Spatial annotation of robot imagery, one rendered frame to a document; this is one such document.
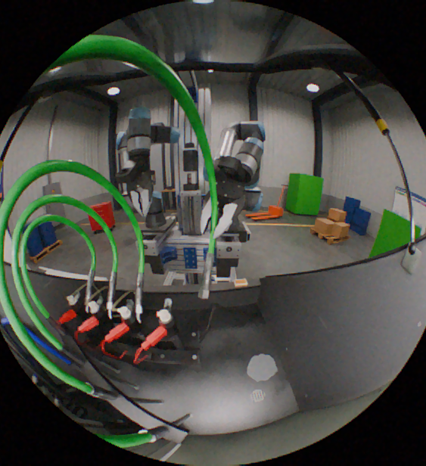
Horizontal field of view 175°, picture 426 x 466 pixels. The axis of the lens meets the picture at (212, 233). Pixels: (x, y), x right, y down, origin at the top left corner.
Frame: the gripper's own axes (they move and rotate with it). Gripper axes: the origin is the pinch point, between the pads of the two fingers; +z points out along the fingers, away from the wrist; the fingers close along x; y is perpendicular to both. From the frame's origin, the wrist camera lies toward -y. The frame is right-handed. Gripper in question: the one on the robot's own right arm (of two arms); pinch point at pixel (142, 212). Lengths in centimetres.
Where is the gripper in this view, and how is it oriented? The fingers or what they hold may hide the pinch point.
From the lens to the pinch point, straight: 47.7
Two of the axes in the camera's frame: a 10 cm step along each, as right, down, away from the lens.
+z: 0.0, 9.2, 4.0
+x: -9.9, 0.4, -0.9
